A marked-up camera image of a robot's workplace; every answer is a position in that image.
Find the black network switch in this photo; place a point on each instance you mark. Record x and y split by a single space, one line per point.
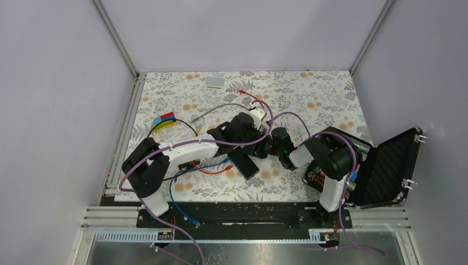
243 163

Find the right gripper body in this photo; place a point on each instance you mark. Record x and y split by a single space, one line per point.
266 147

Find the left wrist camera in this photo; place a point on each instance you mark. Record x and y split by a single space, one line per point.
258 114

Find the black case with chips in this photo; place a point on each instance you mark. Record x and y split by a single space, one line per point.
384 175

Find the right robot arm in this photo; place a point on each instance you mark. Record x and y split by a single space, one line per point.
334 154

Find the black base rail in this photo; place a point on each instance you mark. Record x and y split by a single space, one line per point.
248 221

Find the floral table mat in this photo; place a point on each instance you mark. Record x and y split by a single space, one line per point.
305 102

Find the colourful toy brick stack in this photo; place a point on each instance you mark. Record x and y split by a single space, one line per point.
163 120

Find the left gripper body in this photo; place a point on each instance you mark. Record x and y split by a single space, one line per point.
251 136

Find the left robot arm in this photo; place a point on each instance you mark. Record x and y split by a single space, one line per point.
148 164

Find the white small switch box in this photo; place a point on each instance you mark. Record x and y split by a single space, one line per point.
214 82

